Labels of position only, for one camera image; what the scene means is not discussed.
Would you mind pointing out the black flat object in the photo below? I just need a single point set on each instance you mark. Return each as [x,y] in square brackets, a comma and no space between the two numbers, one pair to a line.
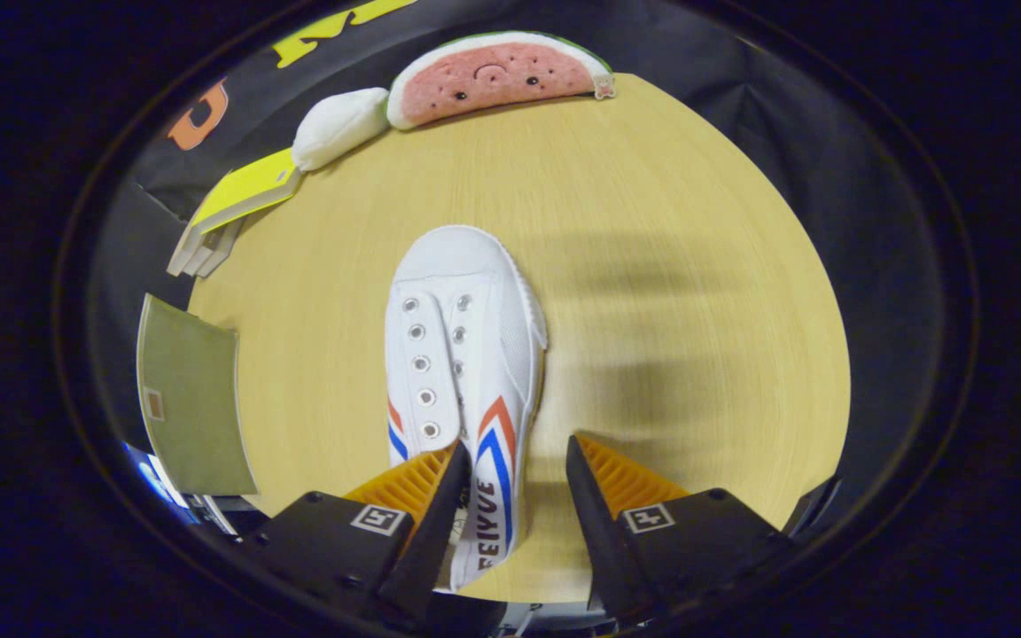
[816,505]

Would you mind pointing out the green fabric storage box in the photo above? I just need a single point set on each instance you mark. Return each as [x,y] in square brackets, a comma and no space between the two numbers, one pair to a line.
[191,408]

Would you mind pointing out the yellow book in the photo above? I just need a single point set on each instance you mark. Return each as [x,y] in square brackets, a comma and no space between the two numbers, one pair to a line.
[245,190]

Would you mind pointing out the watermelon plush toy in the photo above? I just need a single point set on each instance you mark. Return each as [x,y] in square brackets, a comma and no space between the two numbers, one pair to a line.
[497,80]

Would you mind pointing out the white shoe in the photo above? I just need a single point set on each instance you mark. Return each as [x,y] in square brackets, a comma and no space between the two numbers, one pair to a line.
[466,354]

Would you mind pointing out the white plush toy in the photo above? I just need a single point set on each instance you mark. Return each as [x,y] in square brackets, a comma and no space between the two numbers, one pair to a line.
[338,128]

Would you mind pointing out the lit tablet screen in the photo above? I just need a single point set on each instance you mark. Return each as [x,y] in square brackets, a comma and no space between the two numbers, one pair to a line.
[147,470]

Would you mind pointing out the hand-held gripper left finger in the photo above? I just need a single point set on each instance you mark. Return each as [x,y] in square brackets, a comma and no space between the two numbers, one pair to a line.
[435,540]

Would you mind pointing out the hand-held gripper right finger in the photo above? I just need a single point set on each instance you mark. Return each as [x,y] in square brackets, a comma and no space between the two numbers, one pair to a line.
[595,532]

